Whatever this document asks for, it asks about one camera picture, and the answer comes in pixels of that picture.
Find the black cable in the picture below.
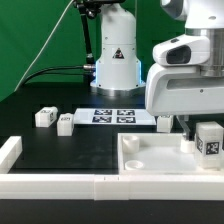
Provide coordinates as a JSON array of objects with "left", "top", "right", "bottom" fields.
[{"left": 22, "top": 65, "right": 98, "bottom": 86}]

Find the white marker tag sheet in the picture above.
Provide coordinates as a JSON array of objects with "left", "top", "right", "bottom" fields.
[{"left": 74, "top": 108, "right": 156, "bottom": 125}]

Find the white U-shaped fence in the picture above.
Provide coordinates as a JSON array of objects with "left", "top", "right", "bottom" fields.
[{"left": 0, "top": 136, "right": 224, "bottom": 200}]

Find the white square tabletop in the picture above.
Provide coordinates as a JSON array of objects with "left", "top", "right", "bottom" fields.
[{"left": 117, "top": 133, "right": 210, "bottom": 175}]

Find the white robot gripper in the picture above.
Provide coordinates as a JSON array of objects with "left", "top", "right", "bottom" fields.
[{"left": 145, "top": 63, "right": 224, "bottom": 140}]

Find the white cable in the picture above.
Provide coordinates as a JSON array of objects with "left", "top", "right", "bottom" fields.
[{"left": 13, "top": 0, "right": 76, "bottom": 93}]

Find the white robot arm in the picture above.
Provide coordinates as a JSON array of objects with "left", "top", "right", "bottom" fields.
[{"left": 91, "top": 0, "right": 224, "bottom": 116}]

